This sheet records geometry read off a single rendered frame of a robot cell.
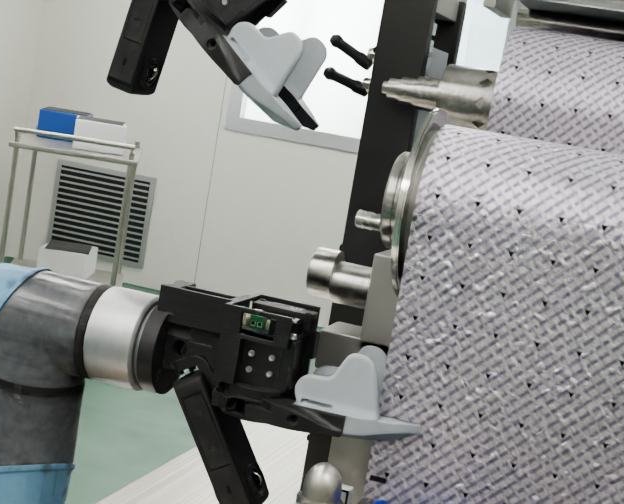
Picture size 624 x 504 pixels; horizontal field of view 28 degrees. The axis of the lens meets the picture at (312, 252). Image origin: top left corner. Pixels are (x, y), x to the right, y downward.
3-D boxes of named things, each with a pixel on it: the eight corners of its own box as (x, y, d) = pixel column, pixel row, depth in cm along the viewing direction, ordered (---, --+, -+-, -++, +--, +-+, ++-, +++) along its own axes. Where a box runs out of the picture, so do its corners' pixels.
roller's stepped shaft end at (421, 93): (384, 104, 123) (390, 71, 123) (443, 114, 121) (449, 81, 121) (376, 102, 120) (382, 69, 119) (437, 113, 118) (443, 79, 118)
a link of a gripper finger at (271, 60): (328, 81, 92) (259, -9, 95) (271, 134, 94) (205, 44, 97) (344, 88, 95) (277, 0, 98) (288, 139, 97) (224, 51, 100)
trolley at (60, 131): (3, 308, 620) (31, 102, 606) (120, 324, 627) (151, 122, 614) (-26, 349, 530) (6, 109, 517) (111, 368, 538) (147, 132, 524)
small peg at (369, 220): (355, 212, 97) (353, 229, 97) (389, 219, 96) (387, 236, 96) (360, 207, 98) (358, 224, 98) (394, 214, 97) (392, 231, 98)
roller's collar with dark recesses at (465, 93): (444, 130, 123) (456, 65, 122) (504, 141, 121) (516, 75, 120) (430, 129, 117) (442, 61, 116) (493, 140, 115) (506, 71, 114)
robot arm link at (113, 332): (76, 388, 94) (124, 370, 102) (131, 402, 93) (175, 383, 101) (91, 291, 93) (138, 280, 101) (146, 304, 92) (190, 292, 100)
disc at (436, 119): (424, 285, 104) (455, 107, 101) (430, 286, 104) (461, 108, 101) (378, 313, 90) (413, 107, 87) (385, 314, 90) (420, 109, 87)
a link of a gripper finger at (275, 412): (339, 420, 87) (224, 391, 90) (335, 442, 88) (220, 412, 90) (358, 408, 92) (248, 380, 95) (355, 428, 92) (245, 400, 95)
